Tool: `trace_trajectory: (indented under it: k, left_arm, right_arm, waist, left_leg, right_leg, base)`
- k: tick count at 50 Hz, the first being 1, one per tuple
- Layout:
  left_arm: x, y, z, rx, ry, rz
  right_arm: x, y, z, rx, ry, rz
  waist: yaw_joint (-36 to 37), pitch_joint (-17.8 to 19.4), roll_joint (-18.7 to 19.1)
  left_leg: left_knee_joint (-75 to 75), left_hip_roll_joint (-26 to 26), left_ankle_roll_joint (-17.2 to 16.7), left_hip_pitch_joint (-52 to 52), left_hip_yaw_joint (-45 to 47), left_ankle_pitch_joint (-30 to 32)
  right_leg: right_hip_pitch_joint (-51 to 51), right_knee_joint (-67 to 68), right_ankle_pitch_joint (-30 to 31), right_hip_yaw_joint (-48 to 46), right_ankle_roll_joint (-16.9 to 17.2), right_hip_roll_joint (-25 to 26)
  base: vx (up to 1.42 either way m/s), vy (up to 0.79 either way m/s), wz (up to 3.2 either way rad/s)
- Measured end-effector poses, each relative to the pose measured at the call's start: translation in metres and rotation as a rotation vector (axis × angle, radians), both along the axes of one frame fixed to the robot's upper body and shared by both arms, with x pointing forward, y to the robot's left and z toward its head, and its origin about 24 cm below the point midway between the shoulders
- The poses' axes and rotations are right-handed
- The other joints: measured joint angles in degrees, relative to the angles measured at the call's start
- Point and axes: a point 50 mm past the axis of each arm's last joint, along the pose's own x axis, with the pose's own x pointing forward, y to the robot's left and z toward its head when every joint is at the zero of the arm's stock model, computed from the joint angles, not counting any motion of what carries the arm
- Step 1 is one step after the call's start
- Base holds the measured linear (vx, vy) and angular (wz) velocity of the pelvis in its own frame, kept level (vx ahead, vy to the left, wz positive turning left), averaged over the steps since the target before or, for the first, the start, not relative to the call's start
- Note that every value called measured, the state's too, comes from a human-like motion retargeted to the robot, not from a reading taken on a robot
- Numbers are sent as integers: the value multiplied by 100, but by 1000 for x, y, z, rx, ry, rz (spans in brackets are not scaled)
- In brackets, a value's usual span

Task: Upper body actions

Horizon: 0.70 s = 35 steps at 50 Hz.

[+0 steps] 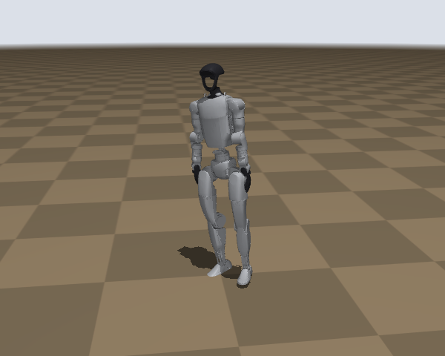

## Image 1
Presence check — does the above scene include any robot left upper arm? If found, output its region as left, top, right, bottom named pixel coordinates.
left=226, top=98, right=245, bottom=145

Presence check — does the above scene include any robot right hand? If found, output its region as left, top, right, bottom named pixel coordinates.
left=192, top=165, right=201, bottom=184

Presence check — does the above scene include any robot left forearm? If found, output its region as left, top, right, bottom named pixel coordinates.
left=236, top=133, right=251, bottom=173

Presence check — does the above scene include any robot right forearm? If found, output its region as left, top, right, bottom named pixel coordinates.
left=191, top=141, right=202, bottom=170

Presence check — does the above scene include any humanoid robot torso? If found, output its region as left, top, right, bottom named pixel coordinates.
left=197, top=92, right=237, bottom=179

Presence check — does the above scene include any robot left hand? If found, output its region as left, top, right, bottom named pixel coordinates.
left=240, top=168, right=251, bottom=193

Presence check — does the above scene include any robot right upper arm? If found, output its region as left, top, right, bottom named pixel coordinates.
left=189, top=100, right=204, bottom=143

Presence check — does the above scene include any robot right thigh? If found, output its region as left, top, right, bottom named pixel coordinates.
left=198, top=165, right=226, bottom=228

